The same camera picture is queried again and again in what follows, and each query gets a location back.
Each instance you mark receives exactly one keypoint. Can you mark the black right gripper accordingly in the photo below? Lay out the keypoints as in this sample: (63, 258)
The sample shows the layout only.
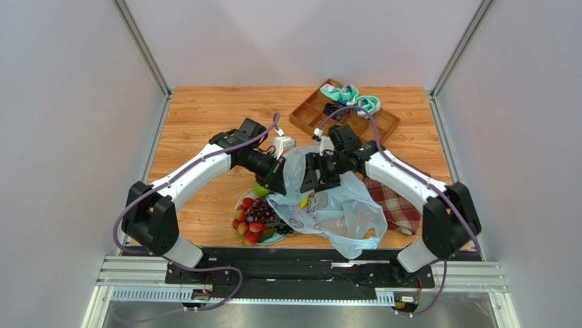
(321, 172)

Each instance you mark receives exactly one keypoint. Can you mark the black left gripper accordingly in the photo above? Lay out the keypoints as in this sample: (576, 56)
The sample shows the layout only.
(273, 180)

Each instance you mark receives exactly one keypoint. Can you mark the green fake apple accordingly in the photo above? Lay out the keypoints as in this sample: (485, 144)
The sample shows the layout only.
(260, 191)

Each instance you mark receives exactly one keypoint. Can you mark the cream blue ceramic plate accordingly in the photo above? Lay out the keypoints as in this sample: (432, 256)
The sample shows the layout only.
(275, 239)

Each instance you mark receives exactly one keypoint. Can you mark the red purple fake grape bunch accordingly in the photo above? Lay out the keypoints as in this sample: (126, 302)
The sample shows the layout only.
(261, 211)

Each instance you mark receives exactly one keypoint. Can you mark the yellow fake banana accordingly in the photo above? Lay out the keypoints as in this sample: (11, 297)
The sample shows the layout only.
(308, 201)

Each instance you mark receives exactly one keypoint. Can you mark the light blue plastic bag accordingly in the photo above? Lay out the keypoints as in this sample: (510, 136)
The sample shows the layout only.
(346, 215)

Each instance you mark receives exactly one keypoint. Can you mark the dark fake grape bunch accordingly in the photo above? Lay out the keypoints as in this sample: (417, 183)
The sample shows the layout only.
(283, 229)

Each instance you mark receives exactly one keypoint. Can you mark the red fake cherry bunch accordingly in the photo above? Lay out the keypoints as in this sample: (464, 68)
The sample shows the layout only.
(248, 225)

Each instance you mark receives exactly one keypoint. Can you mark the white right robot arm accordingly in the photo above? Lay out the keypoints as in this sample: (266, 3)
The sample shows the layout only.
(449, 214)

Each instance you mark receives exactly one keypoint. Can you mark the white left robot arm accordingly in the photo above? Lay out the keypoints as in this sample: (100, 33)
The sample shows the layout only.
(150, 215)

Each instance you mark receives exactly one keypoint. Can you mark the black rolled sock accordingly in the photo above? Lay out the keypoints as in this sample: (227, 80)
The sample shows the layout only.
(331, 107)

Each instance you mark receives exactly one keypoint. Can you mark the teal white sock pair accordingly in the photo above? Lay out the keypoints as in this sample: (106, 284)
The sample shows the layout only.
(345, 95)

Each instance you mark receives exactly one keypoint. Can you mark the red plaid folded cloth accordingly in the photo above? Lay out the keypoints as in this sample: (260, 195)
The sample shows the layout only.
(400, 214)

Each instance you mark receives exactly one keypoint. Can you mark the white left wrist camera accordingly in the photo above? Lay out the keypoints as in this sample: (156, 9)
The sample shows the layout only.
(281, 143)

